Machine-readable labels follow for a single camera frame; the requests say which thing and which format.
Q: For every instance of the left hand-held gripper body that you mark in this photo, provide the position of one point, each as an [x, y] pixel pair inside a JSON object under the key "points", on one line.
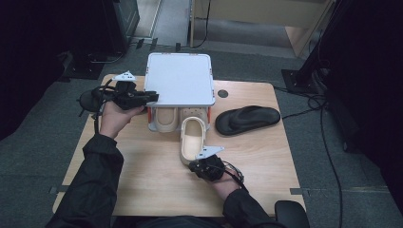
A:
{"points": [[128, 95]]}

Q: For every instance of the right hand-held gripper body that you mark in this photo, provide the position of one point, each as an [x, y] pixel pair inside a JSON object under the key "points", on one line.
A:
{"points": [[209, 167]]}

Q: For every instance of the cream clog shoe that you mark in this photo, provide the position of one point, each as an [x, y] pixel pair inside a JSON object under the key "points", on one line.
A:
{"points": [[165, 120], [192, 142]]}

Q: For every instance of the white shoe rack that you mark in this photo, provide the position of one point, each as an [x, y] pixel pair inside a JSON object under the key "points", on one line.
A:
{"points": [[179, 79]]}

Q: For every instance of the black flip-flop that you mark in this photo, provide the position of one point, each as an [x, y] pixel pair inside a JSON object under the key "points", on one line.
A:
{"points": [[87, 101], [250, 118]]}

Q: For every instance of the person's right hand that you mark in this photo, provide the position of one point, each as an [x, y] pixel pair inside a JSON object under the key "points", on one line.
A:
{"points": [[226, 186]]}

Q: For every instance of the person's left hand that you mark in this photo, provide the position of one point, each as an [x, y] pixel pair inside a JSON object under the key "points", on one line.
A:
{"points": [[117, 120]]}

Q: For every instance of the black stand base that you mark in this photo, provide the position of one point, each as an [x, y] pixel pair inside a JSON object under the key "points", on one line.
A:
{"points": [[82, 71]]}

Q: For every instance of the person's black jacket torso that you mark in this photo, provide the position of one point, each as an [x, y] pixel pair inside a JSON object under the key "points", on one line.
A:
{"points": [[171, 222]]}

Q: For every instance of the black round table grommet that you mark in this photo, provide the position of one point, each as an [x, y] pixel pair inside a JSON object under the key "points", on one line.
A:
{"points": [[223, 93]]}

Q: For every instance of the black cabinet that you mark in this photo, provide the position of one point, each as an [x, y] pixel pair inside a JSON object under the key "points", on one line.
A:
{"points": [[126, 19]]}

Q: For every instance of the grey floor tape strip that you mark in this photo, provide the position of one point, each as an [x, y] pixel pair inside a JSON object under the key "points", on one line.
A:
{"points": [[299, 191], [58, 189]]}

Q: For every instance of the black chair armrest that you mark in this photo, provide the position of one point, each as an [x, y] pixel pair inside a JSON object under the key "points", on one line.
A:
{"points": [[291, 213]]}

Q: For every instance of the black metal stand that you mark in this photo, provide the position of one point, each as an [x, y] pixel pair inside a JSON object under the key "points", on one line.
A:
{"points": [[297, 80]]}

